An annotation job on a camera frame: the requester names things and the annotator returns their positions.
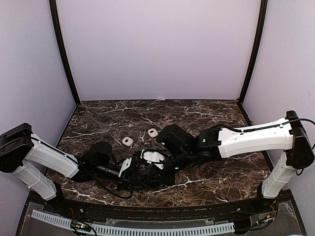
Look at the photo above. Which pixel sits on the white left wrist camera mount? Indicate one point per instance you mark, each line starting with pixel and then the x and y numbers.
pixel 125 166

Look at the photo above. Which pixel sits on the left black frame post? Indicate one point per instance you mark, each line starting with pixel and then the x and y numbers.
pixel 62 50

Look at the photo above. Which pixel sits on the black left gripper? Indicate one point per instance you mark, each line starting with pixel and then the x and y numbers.
pixel 128 174

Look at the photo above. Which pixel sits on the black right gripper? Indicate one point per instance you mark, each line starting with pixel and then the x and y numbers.
pixel 167 180

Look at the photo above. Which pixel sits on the white earbud charging case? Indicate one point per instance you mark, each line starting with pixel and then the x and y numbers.
pixel 127 141

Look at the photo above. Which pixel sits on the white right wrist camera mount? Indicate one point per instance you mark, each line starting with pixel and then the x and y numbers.
pixel 153 157

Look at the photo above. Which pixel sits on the black front table rail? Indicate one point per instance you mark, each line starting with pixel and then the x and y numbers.
pixel 233 211

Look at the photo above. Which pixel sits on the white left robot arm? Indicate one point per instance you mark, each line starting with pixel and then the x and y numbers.
pixel 20 149

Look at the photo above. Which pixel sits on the black frame post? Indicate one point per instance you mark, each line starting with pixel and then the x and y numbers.
pixel 62 50
pixel 254 53

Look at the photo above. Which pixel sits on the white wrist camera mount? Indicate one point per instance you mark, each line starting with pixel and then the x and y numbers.
pixel 153 157
pixel 125 166

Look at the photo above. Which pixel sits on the right black frame post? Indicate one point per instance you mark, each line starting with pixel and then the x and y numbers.
pixel 254 53

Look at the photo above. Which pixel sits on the white slotted cable duct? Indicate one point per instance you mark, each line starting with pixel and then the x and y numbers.
pixel 118 227

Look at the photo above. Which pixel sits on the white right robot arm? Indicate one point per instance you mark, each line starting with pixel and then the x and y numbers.
pixel 221 141

